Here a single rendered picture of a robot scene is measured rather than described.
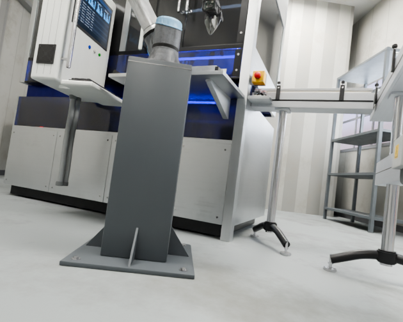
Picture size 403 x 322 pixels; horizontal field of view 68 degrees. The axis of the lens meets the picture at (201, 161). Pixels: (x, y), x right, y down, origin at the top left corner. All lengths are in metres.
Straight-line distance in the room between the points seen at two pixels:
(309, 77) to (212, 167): 3.68
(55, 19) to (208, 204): 1.41
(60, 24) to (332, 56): 4.39
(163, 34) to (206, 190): 0.94
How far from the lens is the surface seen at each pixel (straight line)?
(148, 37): 1.51
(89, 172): 2.35
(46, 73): 1.98
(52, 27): 2.07
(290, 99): 1.91
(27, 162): 2.86
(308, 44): 5.46
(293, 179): 4.92
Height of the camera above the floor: 0.35
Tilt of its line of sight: 3 degrees up
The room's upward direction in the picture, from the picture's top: 7 degrees clockwise
